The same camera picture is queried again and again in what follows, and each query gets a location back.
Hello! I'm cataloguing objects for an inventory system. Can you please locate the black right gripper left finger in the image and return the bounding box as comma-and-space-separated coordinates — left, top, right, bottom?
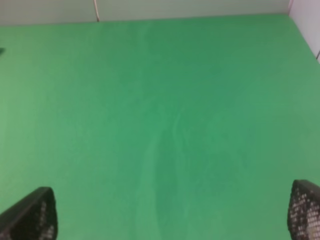
0, 187, 58, 240

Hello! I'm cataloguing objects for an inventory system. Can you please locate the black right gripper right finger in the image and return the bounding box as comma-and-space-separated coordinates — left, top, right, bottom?
287, 179, 320, 240

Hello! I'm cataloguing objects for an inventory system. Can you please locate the green table cloth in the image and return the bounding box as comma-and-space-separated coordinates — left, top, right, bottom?
0, 15, 320, 240

